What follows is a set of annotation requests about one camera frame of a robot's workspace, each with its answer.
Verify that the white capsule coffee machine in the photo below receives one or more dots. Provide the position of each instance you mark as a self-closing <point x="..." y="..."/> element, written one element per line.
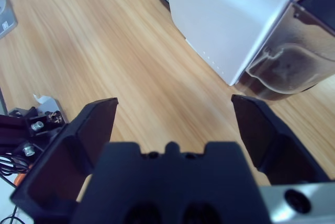
<point x="222" y="25"/>

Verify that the arm grey base plate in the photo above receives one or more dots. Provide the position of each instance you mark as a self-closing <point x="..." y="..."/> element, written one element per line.
<point x="6" y="20"/>

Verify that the clear water tank black lid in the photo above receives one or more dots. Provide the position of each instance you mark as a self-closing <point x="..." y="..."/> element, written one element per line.
<point x="288" y="64"/>

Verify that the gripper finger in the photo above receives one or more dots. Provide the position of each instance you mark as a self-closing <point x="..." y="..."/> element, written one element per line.
<point x="277" y="143"/>
<point x="60" y="161"/>

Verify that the white block with dark post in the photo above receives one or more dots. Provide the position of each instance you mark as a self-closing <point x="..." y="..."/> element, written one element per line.
<point x="49" y="109"/>

